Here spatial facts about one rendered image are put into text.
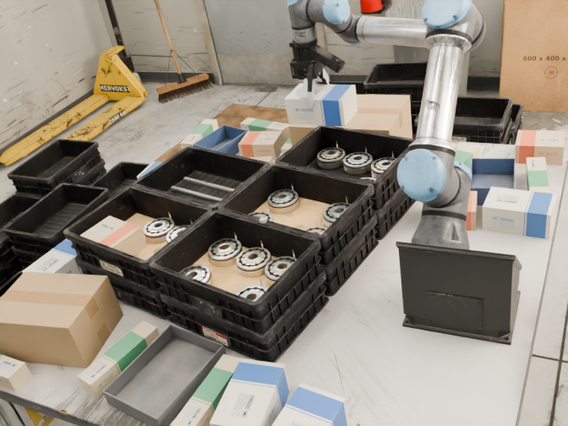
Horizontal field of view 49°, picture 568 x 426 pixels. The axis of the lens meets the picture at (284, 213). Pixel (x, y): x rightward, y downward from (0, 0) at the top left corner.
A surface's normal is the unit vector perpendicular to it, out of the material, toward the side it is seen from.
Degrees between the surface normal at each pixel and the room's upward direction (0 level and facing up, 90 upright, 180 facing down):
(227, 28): 90
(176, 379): 0
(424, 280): 90
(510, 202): 0
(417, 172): 55
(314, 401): 0
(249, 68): 90
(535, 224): 90
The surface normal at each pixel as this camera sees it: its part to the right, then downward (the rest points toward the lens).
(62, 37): 0.89, 0.11
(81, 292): -0.17, -0.82
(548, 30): -0.43, 0.39
